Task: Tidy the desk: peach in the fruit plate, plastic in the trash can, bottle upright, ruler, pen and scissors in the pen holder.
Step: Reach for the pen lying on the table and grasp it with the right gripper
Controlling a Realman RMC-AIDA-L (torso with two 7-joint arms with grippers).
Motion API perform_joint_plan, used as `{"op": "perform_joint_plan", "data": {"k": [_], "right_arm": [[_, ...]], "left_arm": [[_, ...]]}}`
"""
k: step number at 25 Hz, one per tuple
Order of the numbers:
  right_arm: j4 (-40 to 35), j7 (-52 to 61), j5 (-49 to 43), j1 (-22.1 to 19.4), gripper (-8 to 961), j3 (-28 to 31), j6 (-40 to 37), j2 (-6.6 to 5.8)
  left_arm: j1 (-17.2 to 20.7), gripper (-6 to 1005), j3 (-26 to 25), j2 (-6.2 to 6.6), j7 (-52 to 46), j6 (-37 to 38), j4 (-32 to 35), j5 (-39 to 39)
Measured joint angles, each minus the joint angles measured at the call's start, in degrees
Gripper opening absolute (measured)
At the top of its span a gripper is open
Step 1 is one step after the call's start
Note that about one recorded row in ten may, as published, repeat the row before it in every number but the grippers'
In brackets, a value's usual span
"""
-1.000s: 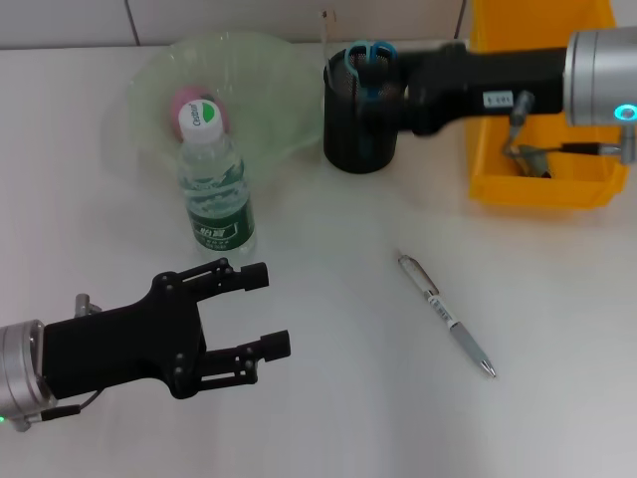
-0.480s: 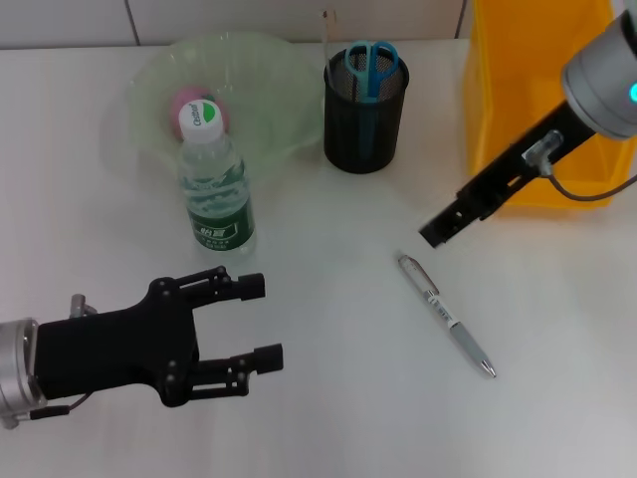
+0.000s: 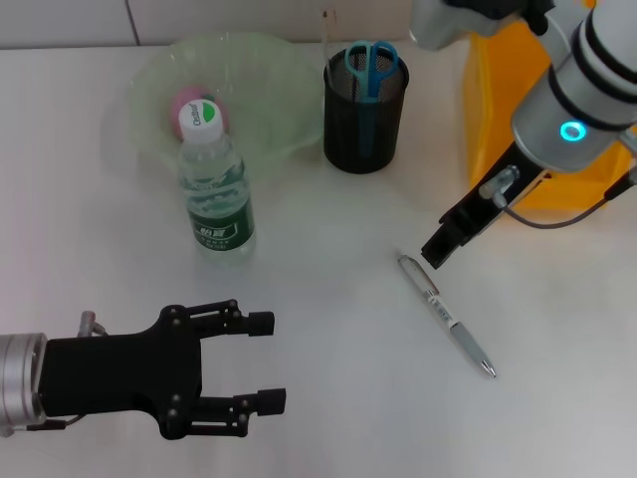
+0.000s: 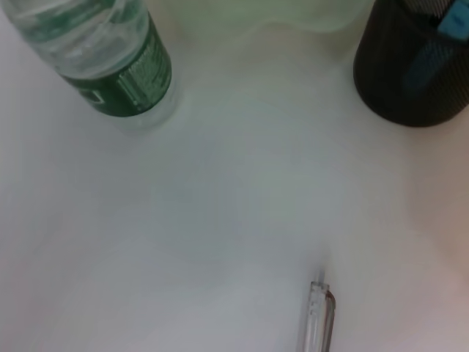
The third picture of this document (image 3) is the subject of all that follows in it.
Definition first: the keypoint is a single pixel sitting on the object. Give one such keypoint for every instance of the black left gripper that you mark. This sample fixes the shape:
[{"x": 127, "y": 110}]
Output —
[{"x": 119, "y": 378}]

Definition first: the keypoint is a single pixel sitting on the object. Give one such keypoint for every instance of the silver ballpoint pen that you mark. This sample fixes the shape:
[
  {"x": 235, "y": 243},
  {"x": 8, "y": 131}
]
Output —
[{"x": 460, "y": 333}]

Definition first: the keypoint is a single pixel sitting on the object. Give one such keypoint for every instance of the pink toy peach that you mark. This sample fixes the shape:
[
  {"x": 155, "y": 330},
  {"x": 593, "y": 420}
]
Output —
[{"x": 174, "y": 112}]

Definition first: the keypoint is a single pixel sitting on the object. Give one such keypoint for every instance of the clear plastic ruler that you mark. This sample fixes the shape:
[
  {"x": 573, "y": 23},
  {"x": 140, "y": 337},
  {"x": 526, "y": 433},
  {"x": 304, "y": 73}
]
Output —
[{"x": 326, "y": 50}]

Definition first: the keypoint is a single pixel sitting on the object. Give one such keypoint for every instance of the clear green-label water bottle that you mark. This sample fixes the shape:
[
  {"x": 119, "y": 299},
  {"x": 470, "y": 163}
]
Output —
[{"x": 219, "y": 199}]

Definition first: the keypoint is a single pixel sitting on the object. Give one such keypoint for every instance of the translucent green fruit plate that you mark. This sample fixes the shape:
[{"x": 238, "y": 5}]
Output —
[{"x": 278, "y": 114}]

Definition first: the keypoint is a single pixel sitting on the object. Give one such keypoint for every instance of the black mesh pen holder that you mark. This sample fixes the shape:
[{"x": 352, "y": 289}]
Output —
[{"x": 348, "y": 139}]

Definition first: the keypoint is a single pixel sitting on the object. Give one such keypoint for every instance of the yellow plastic bin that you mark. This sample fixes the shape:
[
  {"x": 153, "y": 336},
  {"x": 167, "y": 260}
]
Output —
[{"x": 488, "y": 114}]

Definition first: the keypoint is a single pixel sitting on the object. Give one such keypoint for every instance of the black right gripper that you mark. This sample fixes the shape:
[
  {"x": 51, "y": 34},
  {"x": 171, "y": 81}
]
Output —
[{"x": 492, "y": 199}]

